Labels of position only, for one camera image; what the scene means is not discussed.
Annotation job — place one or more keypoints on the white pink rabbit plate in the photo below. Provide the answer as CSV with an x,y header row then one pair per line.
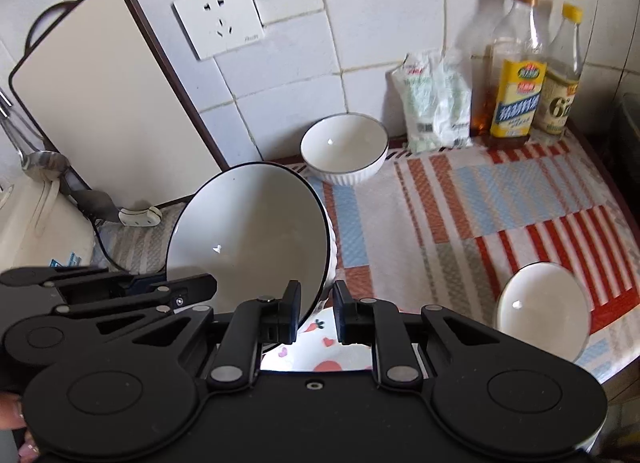
x,y
320,350

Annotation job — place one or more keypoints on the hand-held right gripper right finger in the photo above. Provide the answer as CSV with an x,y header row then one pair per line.
x,y
340,315

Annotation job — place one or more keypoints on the white power plug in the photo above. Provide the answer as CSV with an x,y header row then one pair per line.
x,y
137,217

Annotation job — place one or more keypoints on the clear bottle brown liquid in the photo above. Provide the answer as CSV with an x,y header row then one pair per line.
x,y
480,68

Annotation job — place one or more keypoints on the red blue checked tablecloth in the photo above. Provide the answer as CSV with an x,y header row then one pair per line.
x,y
450,203

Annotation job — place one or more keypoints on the black plastic holder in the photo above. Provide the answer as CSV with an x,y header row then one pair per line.
x,y
95,205

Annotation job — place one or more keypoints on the cream rice cooker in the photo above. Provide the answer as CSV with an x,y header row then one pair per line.
x,y
40,228

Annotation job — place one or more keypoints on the yellow label cooking wine bottle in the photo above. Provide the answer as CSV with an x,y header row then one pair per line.
x,y
517,93

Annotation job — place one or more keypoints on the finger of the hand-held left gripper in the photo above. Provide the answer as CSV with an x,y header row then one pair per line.
x,y
195,285
85,288

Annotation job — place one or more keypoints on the white wall socket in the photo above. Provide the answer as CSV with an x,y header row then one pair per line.
x,y
220,18

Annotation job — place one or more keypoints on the person's left hand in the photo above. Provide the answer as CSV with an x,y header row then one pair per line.
x,y
10,410

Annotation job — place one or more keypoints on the large white ribbed bowl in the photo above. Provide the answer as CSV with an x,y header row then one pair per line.
x,y
345,143

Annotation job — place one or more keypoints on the white salt bag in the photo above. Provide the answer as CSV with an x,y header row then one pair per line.
x,y
430,103

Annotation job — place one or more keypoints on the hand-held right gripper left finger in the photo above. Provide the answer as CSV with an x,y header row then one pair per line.
x,y
292,314

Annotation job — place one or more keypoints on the cream cutting board brown rim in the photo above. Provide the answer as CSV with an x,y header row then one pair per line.
x,y
115,93

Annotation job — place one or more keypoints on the metal ladle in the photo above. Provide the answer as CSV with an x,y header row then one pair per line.
x,y
42,163

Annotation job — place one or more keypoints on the clear vinegar bottle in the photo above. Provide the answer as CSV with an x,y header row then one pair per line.
x,y
555,103

